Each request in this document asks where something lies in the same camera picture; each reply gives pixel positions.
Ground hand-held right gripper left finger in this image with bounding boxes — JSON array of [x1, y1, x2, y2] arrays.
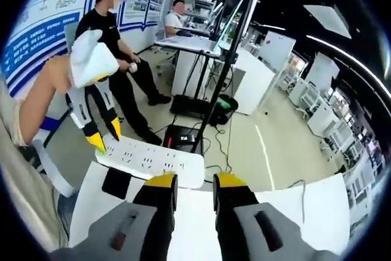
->
[[50, 173, 179, 261]]

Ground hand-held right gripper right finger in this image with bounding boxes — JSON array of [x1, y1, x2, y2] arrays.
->
[[213, 172, 340, 261]]

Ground black rectangular pad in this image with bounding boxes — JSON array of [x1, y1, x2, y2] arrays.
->
[[101, 167, 133, 200]]

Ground grey power strip cable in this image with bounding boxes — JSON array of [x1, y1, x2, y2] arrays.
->
[[287, 178, 307, 226]]

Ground white power strip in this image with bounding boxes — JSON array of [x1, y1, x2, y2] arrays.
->
[[95, 134, 205, 191]]

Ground ceiling light strip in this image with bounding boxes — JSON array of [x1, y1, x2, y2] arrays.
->
[[306, 34, 391, 90]]

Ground white table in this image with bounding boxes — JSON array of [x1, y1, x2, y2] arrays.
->
[[68, 160, 351, 261]]

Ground black stand base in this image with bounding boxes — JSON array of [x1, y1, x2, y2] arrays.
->
[[169, 94, 216, 119]]

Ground black equipment case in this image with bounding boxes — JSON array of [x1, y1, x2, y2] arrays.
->
[[163, 124, 205, 155]]

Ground person's beige shirt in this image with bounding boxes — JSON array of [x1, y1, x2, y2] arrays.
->
[[0, 80, 70, 255]]

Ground white standing desk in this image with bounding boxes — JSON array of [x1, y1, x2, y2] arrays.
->
[[154, 34, 221, 97]]

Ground black tripod stand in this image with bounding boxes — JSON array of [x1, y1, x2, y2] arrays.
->
[[191, 0, 287, 155]]

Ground rows of white office desks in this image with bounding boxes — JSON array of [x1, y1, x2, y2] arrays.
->
[[287, 80, 384, 213]]

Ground computer monitor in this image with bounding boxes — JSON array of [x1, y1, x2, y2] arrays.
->
[[212, 0, 245, 57]]

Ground white cabinet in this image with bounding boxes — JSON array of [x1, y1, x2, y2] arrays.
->
[[232, 47, 276, 116]]

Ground white rolling whiteboard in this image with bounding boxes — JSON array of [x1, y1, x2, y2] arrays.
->
[[305, 52, 340, 88], [261, 30, 298, 73]]

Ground blue white wall display board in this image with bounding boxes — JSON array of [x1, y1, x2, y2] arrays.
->
[[0, 0, 184, 98]]

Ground black floor cable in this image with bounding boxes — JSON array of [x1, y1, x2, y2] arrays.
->
[[203, 119, 235, 174]]

